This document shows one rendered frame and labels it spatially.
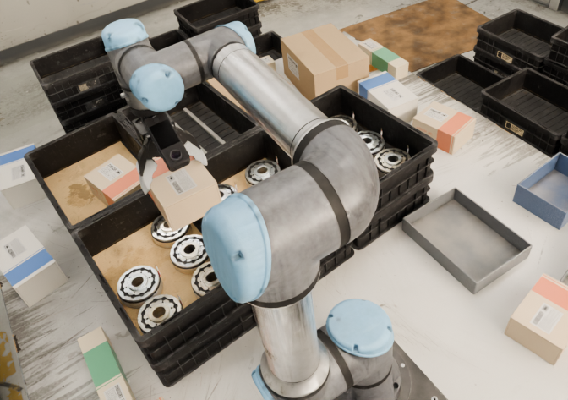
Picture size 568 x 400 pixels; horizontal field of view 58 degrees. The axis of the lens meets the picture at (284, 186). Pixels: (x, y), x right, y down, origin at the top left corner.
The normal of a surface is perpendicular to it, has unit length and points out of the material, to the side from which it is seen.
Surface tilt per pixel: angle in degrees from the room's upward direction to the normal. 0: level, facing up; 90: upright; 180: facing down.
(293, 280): 91
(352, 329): 7
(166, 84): 90
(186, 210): 90
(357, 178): 39
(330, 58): 0
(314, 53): 0
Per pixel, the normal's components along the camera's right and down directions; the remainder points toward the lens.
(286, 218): 0.19, -0.27
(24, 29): 0.52, 0.56
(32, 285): 0.69, 0.46
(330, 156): -0.14, -0.79
